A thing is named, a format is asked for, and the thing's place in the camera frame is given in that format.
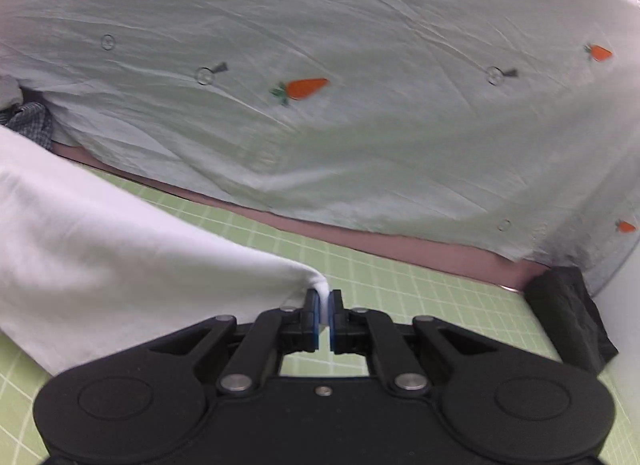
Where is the white shirt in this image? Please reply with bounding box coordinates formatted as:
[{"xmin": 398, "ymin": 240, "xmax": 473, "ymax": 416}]
[{"xmin": 1, "ymin": 130, "xmax": 329, "ymax": 374}]

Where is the grey sweatshirt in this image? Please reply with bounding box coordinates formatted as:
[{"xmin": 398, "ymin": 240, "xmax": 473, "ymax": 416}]
[{"xmin": 0, "ymin": 75, "xmax": 24, "ymax": 111}]

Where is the carrot print storage bag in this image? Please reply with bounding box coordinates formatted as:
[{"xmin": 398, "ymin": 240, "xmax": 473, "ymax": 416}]
[{"xmin": 1, "ymin": 0, "xmax": 639, "ymax": 284}]

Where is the blue checkered shirt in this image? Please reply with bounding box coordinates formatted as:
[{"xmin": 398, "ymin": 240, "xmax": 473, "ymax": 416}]
[{"xmin": 1, "ymin": 102, "xmax": 53, "ymax": 151}]

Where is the pink bag base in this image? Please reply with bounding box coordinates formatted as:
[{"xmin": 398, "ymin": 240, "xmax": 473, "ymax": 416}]
[{"xmin": 53, "ymin": 142, "xmax": 548, "ymax": 289}]

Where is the green grid cutting mat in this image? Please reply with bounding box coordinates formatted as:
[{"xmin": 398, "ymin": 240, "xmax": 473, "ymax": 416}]
[{"xmin": 0, "ymin": 166, "xmax": 640, "ymax": 465}]

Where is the black folded garment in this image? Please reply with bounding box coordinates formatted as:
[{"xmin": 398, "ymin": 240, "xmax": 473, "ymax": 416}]
[{"xmin": 524, "ymin": 267, "xmax": 618, "ymax": 375}]

